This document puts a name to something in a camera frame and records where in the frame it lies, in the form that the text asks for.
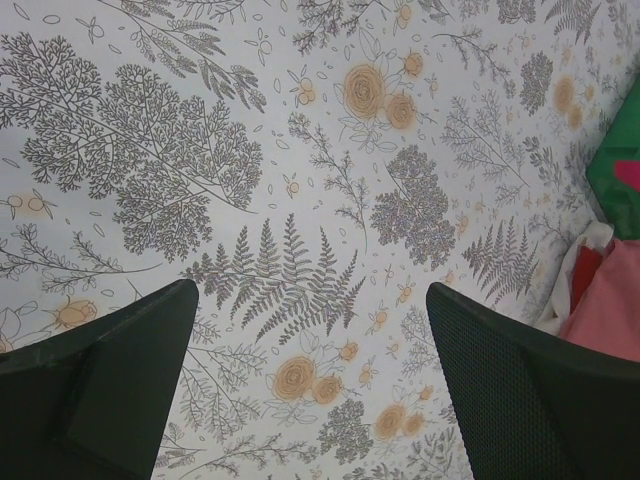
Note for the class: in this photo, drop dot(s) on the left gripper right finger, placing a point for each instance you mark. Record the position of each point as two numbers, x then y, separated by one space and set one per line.
530 405

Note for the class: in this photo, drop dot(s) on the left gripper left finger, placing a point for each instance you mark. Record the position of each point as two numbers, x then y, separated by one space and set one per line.
93 402

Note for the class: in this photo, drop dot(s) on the dusty pink t shirt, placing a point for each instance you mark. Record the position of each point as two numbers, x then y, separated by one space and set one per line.
607 317

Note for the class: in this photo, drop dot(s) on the folded red t shirt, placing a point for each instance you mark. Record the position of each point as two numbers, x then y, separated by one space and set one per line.
587 263

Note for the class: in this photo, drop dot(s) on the folded white t shirt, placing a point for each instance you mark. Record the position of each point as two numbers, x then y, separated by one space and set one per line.
597 237

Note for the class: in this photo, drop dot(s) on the green plastic bin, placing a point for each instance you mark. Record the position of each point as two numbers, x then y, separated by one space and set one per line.
619 203

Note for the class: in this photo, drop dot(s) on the magenta t shirt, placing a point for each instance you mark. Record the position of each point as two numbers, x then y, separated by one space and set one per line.
628 173

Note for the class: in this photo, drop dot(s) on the floral patterned table mat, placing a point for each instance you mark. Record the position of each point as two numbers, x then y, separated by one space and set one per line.
313 166

